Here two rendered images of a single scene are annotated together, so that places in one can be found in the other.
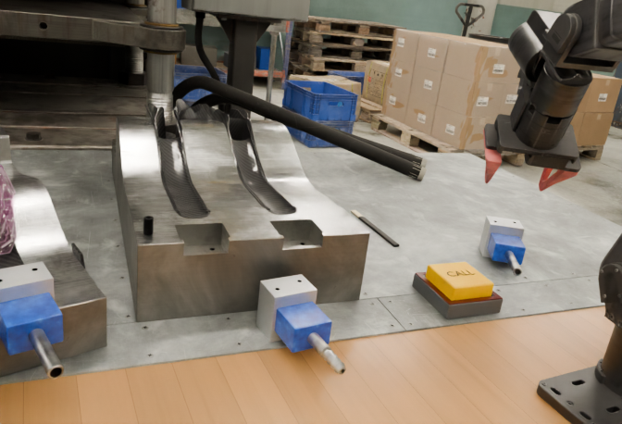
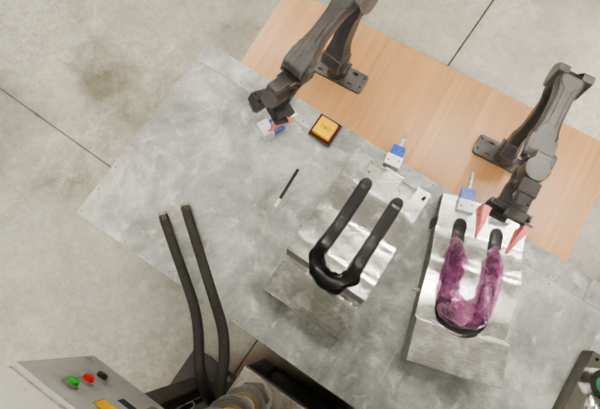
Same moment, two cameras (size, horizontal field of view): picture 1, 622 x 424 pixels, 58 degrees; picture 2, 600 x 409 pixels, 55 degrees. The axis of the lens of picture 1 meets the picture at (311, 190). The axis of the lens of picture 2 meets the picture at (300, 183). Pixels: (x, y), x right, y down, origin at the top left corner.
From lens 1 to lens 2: 1.77 m
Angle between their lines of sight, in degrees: 78
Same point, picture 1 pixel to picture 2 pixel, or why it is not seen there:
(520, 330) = (327, 106)
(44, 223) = (438, 240)
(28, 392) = not seen: hidden behind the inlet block
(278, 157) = (320, 221)
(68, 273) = (445, 212)
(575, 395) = (356, 83)
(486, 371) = (360, 108)
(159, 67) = not seen: hidden behind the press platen
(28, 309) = (469, 194)
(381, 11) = not seen: outside the picture
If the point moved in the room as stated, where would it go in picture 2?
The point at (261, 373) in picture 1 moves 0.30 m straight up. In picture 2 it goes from (413, 156) to (432, 122)
